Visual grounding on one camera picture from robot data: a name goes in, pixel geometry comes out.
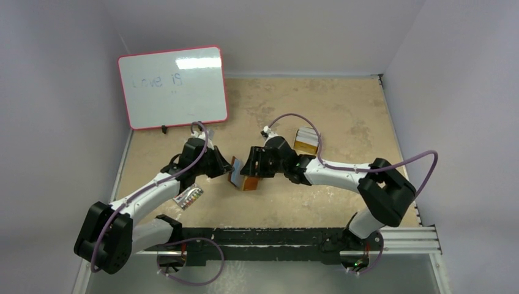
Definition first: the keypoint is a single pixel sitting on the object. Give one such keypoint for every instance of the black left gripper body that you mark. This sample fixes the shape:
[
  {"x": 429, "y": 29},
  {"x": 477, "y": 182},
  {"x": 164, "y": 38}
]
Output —
[{"x": 210, "y": 158}]

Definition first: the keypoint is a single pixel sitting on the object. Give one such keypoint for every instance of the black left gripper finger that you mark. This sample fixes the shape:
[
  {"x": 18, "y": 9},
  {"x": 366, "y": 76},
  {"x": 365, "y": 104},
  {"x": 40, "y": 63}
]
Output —
[
  {"x": 217, "y": 159},
  {"x": 218, "y": 169}
]

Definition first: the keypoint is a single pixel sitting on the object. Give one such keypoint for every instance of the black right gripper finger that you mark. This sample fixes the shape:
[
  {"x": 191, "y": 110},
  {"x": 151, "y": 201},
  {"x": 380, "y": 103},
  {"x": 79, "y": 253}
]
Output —
[
  {"x": 251, "y": 170},
  {"x": 257, "y": 157}
]

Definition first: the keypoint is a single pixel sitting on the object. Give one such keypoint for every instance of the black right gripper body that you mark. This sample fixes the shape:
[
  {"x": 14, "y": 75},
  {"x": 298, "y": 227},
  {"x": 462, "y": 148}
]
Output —
[{"x": 256, "y": 161}]

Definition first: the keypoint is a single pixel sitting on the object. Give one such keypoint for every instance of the brown leather card holder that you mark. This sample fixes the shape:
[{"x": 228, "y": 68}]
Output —
[{"x": 239, "y": 181}]

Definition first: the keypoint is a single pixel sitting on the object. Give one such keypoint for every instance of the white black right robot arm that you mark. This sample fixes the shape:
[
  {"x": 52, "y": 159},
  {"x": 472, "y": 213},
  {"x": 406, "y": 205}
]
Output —
[{"x": 386, "y": 193}]

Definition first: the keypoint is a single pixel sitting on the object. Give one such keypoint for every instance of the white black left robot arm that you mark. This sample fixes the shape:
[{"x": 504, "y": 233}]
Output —
[{"x": 129, "y": 215}]

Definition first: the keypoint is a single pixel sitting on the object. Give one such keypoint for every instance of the beige oval card tray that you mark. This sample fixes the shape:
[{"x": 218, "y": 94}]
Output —
[{"x": 307, "y": 143}]

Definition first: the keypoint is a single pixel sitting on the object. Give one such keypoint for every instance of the pack of coloured markers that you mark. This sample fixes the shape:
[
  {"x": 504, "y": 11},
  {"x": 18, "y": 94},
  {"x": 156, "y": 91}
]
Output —
[{"x": 188, "y": 196}]

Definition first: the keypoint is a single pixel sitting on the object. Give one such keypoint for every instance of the pink framed whiteboard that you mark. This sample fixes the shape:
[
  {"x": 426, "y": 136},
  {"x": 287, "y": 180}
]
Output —
[{"x": 174, "y": 87}]

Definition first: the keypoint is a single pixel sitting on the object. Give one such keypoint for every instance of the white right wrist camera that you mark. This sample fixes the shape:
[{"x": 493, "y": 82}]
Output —
[{"x": 267, "y": 133}]

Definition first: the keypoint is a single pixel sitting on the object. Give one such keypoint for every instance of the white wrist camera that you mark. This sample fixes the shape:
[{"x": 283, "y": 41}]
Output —
[
  {"x": 267, "y": 133},
  {"x": 199, "y": 135}
]

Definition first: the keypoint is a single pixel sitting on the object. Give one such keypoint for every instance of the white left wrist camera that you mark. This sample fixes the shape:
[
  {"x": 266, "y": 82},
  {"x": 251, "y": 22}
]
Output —
[{"x": 199, "y": 135}]

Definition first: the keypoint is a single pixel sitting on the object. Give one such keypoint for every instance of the aluminium rail frame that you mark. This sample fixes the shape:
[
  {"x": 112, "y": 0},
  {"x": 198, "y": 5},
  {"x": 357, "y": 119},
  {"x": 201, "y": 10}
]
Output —
[{"x": 187, "y": 246}]

